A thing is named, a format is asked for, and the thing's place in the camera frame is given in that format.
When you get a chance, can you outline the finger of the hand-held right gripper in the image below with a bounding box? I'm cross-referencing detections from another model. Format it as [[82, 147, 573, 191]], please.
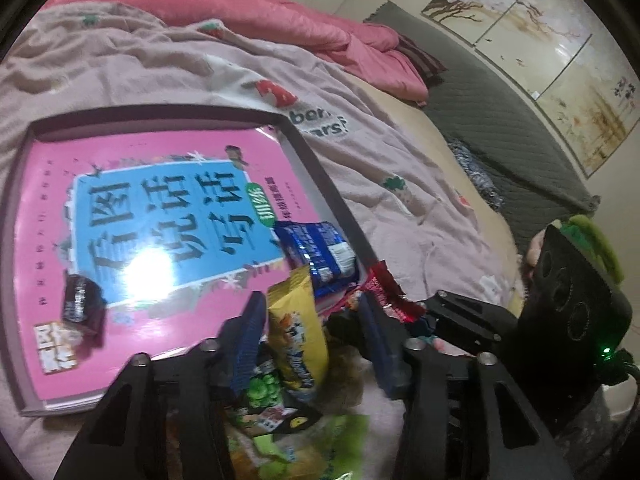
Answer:
[[425, 289, 520, 322], [422, 310, 503, 357]]

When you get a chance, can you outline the strawberry printed blanket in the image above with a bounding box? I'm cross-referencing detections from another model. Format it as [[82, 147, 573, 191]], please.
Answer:
[[0, 0, 521, 480]]

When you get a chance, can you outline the pink plush toy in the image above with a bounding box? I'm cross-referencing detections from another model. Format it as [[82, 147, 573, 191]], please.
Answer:
[[520, 230, 547, 273]]

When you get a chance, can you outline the beige bed sheet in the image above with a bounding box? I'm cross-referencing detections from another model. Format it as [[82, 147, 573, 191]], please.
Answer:
[[350, 72, 526, 306]]

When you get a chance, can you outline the grape print snack packet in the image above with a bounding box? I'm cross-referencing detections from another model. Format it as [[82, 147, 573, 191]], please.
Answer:
[[235, 360, 287, 412]]

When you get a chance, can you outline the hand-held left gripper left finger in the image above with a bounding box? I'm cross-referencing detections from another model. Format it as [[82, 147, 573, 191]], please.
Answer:
[[52, 290, 271, 480]]

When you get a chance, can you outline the red snack packet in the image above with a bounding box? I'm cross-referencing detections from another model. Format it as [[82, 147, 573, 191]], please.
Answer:
[[345, 260, 426, 323]]

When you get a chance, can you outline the pink book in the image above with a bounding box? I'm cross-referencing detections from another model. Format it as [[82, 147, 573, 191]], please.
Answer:
[[10, 127, 361, 406]]

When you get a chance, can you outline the pink quilt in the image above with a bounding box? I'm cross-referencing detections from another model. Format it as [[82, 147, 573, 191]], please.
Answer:
[[40, 0, 431, 107]]

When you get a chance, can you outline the clear plastic tray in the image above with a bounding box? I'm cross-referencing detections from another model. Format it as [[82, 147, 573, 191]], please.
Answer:
[[0, 105, 386, 418]]

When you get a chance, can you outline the grey quilted headboard mat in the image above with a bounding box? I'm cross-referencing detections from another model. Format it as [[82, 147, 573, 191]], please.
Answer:
[[362, 0, 601, 256]]

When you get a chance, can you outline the green plush toy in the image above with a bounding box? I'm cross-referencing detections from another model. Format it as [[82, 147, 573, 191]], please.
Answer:
[[560, 214, 626, 286]]

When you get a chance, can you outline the blue snack packet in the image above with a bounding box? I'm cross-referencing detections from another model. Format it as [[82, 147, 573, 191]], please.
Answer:
[[274, 221, 358, 297]]

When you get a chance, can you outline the tree wall painting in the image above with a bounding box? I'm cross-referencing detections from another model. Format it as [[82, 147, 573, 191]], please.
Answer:
[[420, 0, 640, 179]]

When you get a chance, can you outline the blue white patterned cloth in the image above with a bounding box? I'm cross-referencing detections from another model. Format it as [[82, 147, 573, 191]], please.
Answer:
[[447, 140, 506, 212]]

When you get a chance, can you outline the dark brown snack packet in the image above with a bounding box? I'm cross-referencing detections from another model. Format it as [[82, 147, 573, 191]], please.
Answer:
[[60, 270, 107, 337]]

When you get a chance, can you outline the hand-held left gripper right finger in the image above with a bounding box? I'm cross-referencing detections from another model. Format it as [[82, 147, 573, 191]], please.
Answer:
[[357, 292, 576, 480]]

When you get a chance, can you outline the dark striped pillow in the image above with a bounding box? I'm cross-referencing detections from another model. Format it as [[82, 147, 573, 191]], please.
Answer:
[[397, 35, 449, 84]]

